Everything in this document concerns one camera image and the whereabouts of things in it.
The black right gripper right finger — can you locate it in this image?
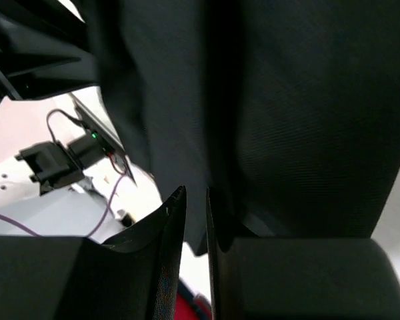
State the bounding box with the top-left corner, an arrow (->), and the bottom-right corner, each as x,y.
206,190 -> 400,319

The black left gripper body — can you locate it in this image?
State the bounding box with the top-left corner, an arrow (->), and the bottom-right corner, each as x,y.
0,1 -> 97,104

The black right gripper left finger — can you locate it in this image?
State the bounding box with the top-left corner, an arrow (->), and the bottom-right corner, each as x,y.
0,187 -> 187,319

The black pleated skirt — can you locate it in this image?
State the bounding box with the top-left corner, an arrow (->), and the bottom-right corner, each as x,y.
75,1 -> 400,255

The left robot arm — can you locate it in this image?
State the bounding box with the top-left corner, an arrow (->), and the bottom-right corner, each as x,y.
0,1 -> 105,194

